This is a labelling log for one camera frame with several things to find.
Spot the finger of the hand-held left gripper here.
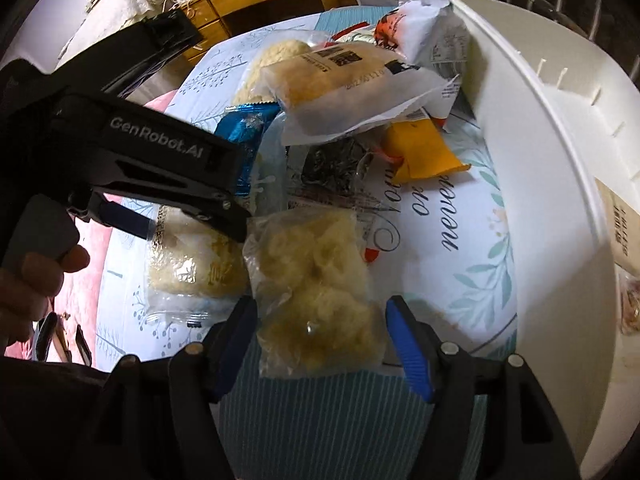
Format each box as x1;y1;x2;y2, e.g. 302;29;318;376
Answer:
92;182;252;243
65;196;152;237

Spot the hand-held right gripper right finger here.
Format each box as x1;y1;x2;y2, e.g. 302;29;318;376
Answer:
385;295;576;480

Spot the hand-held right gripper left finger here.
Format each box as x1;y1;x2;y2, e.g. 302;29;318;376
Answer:
65;295;259;480

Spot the clear packet of pale noodles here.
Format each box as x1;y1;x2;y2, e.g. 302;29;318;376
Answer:
145;205;252;332

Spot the blue snack packet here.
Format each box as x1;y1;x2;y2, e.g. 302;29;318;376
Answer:
214;102;282;197

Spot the clear packet of curly crisps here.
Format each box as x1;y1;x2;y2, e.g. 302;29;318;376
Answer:
242;209;389;380

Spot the pale yellow snack packet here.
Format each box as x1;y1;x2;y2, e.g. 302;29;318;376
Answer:
234;39;313;107

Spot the large translucent bread packet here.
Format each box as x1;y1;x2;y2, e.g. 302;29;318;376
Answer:
260;44;462;147

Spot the white plastic bin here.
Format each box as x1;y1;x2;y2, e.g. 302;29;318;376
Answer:
450;0;640;471

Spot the white bag with orange print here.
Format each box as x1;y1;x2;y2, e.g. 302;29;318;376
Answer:
374;0;472;77

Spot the person's left hand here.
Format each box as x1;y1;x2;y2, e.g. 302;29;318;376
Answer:
0;244;92;359

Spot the pink blanket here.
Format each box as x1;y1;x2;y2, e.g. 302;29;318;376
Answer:
30;89;177;362

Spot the printed blue tablecloth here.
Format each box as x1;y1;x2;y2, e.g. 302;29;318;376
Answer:
94;9;522;480

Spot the white lace cloth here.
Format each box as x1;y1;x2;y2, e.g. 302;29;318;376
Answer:
56;0;167;62

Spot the black seaweed packet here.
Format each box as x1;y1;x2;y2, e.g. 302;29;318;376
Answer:
299;139;372;197

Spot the wooden desk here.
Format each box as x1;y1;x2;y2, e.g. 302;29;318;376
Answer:
164;0;352;62

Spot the orange snack packet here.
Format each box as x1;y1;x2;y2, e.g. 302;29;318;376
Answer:
379;120;473;187

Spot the brown snack packet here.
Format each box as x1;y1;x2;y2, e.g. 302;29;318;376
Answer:
616;269;640;337

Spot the beige paper packet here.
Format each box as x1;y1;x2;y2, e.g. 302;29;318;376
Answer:
594;175;640;277

